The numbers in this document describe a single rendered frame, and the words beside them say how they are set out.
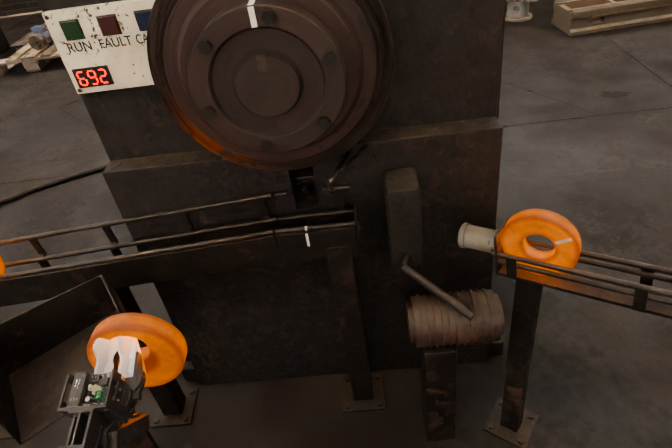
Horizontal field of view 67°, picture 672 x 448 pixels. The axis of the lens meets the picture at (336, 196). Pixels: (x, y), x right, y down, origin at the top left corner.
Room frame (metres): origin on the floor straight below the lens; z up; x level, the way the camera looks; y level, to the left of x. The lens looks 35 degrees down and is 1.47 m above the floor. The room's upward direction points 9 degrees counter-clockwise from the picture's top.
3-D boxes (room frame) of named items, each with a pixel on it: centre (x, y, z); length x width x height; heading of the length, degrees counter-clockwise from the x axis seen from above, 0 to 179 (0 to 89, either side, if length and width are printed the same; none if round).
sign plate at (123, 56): (1.12, 0.41, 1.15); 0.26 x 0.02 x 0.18; 85
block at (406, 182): (0.97, -0.16, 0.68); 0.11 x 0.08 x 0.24; 175
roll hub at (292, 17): (0.88, 0.09, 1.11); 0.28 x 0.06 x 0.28; 85
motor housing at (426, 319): (0.82, -0.24, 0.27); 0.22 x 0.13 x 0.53; 85
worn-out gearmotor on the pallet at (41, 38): (5.10, 2.48, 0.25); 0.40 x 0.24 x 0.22; 175
